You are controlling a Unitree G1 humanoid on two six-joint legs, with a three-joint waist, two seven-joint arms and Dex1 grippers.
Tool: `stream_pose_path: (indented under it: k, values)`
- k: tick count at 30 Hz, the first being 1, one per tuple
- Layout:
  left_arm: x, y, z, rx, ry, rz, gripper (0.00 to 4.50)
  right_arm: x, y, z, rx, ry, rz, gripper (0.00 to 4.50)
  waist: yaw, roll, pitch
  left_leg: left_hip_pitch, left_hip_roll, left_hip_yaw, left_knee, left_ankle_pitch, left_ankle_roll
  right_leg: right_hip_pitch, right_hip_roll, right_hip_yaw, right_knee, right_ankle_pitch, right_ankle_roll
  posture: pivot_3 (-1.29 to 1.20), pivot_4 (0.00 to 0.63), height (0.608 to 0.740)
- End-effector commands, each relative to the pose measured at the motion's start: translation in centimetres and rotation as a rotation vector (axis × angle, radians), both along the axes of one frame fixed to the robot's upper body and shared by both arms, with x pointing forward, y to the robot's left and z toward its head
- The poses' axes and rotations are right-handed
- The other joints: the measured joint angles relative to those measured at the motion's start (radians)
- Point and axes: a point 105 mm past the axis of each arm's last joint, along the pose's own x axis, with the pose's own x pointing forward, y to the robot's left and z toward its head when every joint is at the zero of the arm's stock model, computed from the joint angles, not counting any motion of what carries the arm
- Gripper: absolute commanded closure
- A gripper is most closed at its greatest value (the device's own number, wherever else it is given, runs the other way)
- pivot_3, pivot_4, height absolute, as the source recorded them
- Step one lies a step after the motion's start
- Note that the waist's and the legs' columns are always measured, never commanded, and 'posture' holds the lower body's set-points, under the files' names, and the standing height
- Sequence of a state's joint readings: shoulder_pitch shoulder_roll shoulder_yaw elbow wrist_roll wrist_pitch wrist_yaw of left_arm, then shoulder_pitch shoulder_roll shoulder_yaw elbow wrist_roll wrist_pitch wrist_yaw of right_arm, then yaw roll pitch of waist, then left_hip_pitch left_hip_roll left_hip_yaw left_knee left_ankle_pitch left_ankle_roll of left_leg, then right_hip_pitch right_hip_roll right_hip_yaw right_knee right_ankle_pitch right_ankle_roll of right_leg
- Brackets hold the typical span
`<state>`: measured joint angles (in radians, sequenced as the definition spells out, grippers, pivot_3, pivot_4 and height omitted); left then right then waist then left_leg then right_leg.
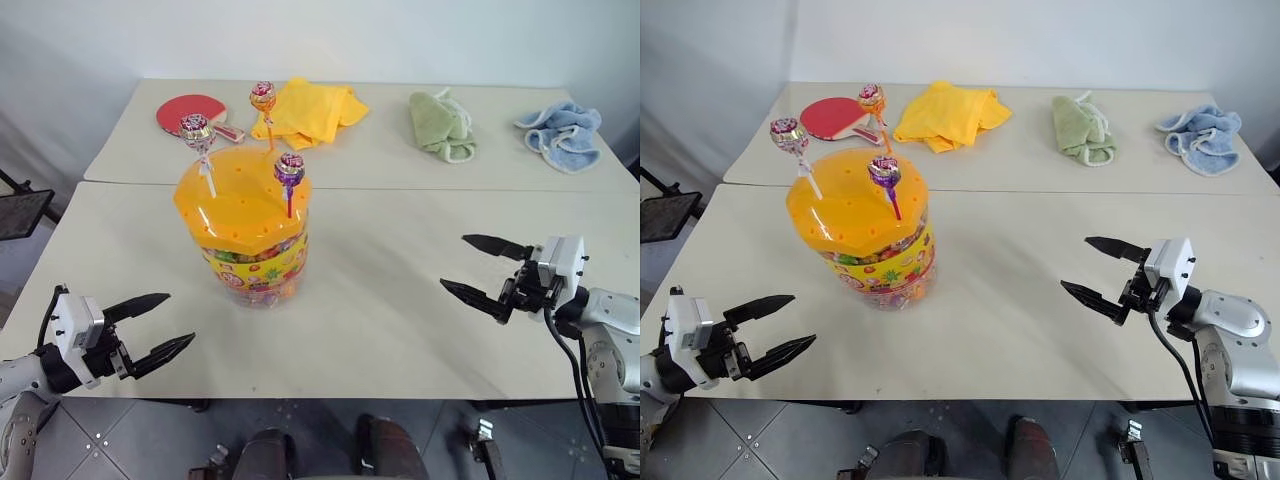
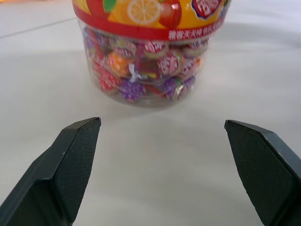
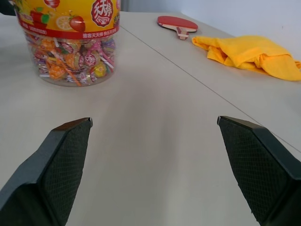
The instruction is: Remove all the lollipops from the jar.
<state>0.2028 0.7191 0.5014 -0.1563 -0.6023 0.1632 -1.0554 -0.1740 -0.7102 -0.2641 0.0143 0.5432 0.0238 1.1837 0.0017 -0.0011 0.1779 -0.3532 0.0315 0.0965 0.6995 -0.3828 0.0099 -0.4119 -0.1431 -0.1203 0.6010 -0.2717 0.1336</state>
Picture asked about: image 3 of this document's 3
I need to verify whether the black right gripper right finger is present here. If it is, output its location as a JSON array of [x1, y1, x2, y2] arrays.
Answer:
[[216, 115, 301, 226]]

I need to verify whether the clear lollipop tub yellow label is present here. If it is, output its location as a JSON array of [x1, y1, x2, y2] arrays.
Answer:
[[14, 0, 122, 88]]

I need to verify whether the dark object behind tub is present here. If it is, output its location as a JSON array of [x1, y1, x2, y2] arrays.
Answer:
[[0, 0, 17, 16]]

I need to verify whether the yellow cloth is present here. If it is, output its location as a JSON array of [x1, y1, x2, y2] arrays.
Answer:
[[191, 35, 301, 81]]

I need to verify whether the red table tennis paddle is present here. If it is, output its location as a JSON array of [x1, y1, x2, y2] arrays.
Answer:
[[156, 16, 199, 40]]

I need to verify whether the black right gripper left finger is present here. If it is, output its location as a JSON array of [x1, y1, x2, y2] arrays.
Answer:
[[0, 117, 94, 226]]

